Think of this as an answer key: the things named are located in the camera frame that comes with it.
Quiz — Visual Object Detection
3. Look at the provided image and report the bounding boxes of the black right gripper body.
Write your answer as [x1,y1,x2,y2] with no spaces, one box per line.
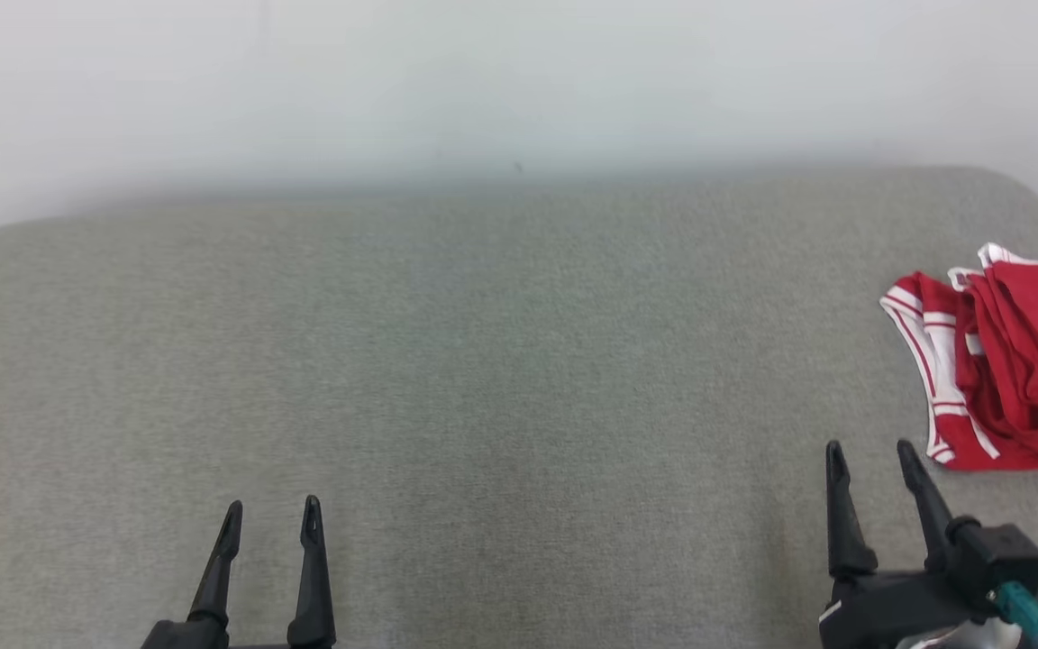
[818,568,999,649]

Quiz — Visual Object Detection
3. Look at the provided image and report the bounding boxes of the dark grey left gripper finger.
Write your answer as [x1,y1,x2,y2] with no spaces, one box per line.
[186,500,244,627]
[287,494,337,648]

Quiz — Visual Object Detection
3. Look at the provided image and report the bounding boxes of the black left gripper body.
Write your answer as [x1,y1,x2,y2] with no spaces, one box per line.
[141,618,340,649]

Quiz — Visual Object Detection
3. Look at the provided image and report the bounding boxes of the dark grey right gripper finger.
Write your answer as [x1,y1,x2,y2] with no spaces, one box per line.
[824,440,879,580]
[896,439,960,574]

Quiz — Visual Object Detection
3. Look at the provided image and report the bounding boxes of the teal plug right camera cable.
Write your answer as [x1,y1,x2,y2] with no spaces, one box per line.
[988,581,1038,649]

